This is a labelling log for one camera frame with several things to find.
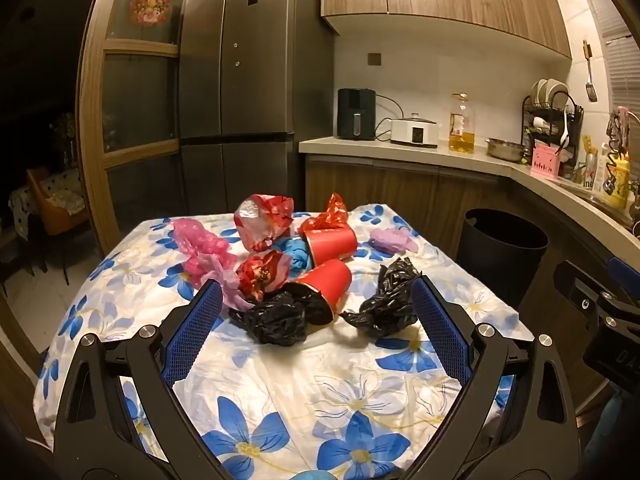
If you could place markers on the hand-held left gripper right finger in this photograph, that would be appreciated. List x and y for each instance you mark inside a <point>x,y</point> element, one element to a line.
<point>442,330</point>

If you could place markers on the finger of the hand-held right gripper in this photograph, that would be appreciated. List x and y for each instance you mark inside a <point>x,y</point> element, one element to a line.
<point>625,272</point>
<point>582,287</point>

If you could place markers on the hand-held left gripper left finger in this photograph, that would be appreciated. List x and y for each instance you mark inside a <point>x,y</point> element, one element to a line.
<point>192,330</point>

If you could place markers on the black plastic bag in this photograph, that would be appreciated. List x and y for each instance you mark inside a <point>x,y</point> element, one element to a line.
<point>280,320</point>
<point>390,305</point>

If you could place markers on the black trash bin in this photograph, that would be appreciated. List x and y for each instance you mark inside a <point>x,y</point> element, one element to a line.
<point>500,265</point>

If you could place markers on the pink plastic bag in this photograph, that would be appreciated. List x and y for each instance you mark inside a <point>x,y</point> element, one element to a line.
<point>200,242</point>

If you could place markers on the red white plastic wrapper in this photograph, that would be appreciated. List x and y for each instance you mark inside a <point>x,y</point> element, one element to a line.
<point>260,272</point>

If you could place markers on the red paper cup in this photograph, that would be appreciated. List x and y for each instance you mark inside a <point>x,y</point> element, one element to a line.
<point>325,280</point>
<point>335,245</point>

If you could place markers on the blue rubber glove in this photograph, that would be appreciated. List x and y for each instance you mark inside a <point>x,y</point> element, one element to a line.
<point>295,252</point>

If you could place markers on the red white plastic bag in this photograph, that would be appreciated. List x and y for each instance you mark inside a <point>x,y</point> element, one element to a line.
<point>260,220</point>

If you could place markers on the person's blue clothing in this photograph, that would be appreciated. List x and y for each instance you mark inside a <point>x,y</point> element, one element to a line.
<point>607,425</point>

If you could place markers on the yellow detergent bottle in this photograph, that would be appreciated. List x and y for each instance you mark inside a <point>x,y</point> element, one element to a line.
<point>619,185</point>

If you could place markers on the white plastic bottle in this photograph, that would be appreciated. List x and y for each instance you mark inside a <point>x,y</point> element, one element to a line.
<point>600,172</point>

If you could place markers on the drink can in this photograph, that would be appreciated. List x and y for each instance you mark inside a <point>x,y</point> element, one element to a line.
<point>589,170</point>

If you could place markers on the pink plastic basket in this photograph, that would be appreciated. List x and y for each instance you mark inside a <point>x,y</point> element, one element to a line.
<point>546,162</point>

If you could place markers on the yellow brush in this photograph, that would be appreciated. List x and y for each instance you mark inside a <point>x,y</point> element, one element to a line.
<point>589,144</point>

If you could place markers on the kitchen counter cabinet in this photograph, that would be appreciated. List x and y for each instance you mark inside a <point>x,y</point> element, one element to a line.
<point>390,185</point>

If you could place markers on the white ladle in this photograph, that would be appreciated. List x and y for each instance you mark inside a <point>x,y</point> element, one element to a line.
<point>565,130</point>

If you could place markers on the pink dish cloth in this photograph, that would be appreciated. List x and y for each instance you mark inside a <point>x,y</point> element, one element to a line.
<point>622,117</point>

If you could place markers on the steel basin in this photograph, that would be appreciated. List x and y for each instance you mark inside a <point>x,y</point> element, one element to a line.
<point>505,151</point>

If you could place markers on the black dish rack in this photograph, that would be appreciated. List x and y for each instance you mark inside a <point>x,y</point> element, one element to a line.
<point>576,115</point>

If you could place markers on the white cup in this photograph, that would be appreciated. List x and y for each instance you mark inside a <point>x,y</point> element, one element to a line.
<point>540,122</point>

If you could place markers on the orange chair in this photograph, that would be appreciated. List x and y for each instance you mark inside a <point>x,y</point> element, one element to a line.
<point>57,210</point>

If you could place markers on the metal spatula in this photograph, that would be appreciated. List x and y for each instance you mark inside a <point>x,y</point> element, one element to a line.
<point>590,91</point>

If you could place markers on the cooking oil bottle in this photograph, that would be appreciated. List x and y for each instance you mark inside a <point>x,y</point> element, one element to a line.
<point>461,140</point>

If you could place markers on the grey ceramic bowl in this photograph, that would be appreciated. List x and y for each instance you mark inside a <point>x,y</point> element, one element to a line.
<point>557,87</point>

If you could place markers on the white electric cooker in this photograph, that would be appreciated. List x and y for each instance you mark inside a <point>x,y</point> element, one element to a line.
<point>412,132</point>

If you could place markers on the white ceramic plate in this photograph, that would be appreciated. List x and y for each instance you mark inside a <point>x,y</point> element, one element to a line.
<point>539,91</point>

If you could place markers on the black air fryer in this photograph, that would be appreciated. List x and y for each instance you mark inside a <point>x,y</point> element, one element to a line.
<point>356,110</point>

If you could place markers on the window blinds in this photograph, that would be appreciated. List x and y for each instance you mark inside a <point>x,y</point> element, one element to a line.
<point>615,35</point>

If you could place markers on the grey refrigerator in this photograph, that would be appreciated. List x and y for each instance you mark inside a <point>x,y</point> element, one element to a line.
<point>250,85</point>

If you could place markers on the wooden glass door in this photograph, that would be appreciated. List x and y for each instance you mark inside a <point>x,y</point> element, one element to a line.
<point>140,47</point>

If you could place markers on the red flower decoration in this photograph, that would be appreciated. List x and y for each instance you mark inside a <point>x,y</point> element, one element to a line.
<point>149,6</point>

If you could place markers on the brown wall socket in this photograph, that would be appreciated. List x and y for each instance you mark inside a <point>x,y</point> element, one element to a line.
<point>374,59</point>

